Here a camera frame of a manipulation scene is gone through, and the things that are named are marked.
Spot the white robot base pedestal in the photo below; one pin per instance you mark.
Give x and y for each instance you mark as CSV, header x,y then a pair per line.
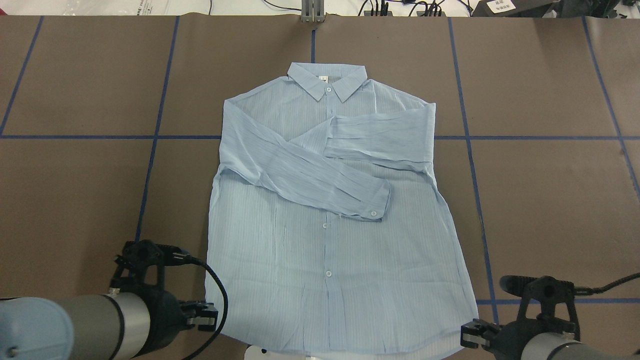
x,y
254,352

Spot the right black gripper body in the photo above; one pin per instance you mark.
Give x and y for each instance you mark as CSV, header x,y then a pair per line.
x,y
511,340

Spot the right orange grey hub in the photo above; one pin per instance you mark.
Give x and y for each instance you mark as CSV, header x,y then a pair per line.
x,y
431,9

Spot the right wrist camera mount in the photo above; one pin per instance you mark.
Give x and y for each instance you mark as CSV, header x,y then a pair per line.
x,y
548,292

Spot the clear plastic zip bag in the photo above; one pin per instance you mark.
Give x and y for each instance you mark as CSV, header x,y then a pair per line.
x,y
116,7

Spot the light blue button shirt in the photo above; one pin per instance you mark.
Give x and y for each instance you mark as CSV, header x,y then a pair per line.
x,y
326,225

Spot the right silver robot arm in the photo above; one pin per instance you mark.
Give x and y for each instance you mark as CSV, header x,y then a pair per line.
x,y
555,346

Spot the aluminium frame post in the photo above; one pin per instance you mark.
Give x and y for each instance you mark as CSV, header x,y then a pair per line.
x,y
313,11

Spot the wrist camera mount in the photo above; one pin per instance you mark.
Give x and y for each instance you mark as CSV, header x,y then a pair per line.
x,y
548,292
141,268

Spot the left orange grey hub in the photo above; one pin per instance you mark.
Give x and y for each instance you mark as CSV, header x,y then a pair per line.
x,y
375,8

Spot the orange grey hub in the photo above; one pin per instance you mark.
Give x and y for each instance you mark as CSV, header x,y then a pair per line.
x,y
375,8
431,9

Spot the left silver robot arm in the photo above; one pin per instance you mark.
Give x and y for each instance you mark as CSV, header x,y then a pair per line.
x,y
118,325

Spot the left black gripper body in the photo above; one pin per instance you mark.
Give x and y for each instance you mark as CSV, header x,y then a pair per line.
x,y
164,312

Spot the black box with label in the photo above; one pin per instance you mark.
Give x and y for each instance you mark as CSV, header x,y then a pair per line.
x,y
513,8

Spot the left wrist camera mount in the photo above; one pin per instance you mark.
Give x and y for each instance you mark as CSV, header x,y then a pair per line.
x,y
141,268

